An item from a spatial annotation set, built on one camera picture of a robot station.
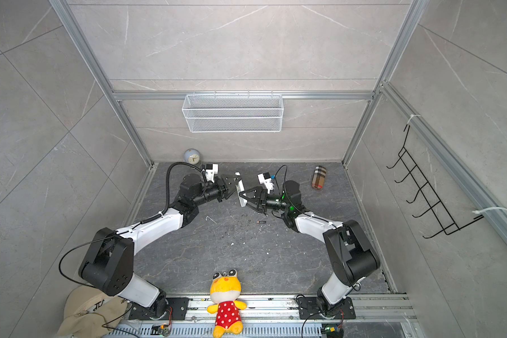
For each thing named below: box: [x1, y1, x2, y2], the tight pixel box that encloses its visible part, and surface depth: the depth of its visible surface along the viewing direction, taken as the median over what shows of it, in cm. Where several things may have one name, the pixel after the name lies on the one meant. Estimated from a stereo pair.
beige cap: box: [56, 284, 129, 338], surface depth 71 cm
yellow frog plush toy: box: [207, 268, 248, 338], surface depth 72 cm
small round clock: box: [183, 147, 200, 165], surface depth 117 cm
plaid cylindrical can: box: [311, 165, 328, 190], surface depth 113 cm
